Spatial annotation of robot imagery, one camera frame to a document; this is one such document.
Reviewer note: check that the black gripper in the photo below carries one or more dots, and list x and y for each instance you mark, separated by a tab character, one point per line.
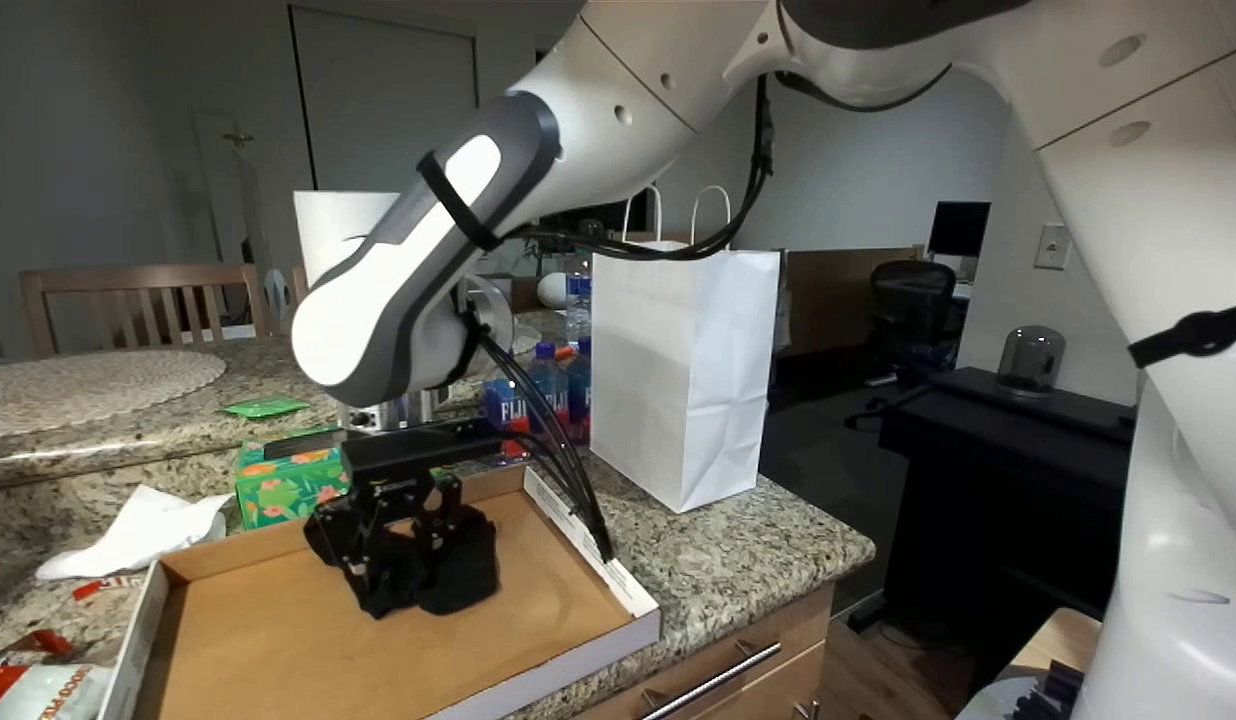
385	538

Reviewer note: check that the black sock pile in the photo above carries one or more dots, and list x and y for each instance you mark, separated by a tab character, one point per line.
460	562

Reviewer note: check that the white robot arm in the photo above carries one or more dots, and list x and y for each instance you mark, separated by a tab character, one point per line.
1129	110

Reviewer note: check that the white paper bag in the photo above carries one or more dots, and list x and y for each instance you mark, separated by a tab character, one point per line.
680	359

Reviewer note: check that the red white snack bag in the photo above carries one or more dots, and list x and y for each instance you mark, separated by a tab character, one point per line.
47	679

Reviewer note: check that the green tissue box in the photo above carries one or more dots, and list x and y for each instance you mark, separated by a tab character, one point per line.
287	478

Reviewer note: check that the cardboard tray box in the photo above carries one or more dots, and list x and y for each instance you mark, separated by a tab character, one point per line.
260	629

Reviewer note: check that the green small packet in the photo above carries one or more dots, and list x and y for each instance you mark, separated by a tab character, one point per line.
260	408

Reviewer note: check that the white crumpled napkin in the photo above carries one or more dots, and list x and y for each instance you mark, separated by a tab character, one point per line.
146	530

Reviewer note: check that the water bottle pack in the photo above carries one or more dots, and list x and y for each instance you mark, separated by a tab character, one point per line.
544	373

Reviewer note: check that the white paper towel roll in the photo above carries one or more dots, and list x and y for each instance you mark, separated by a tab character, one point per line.
332	226

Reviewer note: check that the round woven placemat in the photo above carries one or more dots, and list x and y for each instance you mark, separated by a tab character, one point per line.
97	384

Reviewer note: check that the wooden chair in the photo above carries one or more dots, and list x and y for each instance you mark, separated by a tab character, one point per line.
146	306

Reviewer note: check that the white projector screen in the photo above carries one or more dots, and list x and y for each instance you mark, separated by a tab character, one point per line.
378	93

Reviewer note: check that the black office chair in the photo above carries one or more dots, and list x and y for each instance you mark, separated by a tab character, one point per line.
908	321

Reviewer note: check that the black cabinet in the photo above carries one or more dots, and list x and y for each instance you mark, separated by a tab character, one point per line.
1010	505

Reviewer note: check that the computer monitor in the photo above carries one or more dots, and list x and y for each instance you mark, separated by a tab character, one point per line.
959	226

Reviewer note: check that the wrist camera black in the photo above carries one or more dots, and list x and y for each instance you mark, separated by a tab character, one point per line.
418	450

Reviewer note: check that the drawer handle metal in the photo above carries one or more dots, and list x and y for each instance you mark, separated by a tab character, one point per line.
713	682

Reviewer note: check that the wall light switch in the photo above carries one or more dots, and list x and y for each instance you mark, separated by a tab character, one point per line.
1055	251

